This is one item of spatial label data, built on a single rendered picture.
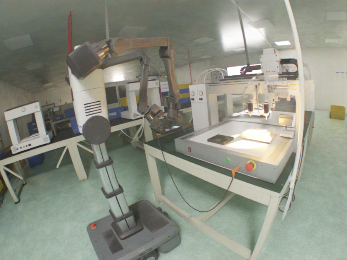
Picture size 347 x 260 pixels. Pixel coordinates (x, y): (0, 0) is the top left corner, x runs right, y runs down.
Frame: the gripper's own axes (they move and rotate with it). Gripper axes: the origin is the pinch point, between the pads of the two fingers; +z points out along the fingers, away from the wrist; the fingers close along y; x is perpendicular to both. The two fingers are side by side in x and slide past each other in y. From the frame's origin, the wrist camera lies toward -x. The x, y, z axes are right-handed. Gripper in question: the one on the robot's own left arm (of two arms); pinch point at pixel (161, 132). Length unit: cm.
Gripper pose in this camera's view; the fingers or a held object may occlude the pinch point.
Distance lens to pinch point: 122.4
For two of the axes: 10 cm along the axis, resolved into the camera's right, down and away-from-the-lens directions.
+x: -6.0, 7.0, -3.8
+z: 4.9, 7.0, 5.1
